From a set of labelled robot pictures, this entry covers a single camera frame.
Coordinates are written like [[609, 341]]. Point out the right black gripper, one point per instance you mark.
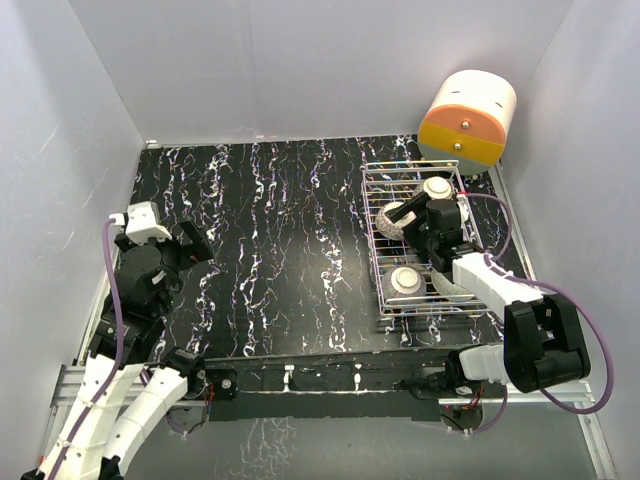
[[409, 230]]

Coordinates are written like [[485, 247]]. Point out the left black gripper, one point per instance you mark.
[[199, 247]]

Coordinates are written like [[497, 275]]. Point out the white orange patterned bowl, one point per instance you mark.
[[392, 230]]

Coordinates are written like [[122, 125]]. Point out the blue patterned white bowl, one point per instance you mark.
[[436, 188]]

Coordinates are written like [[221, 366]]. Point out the purple striped bowl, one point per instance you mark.
[[403, 283]]

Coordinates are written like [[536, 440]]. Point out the green patterned white bowl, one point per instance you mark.
[[447, 289]]

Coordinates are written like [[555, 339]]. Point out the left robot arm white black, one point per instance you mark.
[[102, 433]]

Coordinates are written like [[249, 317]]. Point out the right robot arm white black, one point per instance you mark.
[[543, 343]]

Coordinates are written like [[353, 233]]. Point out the cream orange yellow drawer cabinet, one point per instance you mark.
[[469, 121]]

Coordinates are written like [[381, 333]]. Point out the black front mounting bar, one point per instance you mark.
[[373, 384]]

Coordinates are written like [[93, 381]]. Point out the white wire dish rack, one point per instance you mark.
[[384, 182]]

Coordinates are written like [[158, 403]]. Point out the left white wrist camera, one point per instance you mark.
[[141, 224]]

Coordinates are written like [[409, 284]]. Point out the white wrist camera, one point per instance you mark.
[[463, 206], [141, 224]]

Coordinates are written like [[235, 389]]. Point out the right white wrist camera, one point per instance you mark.
[[463, 206]]

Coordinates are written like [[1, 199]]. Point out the aluminium frame rail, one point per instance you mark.
[[577, 394]]

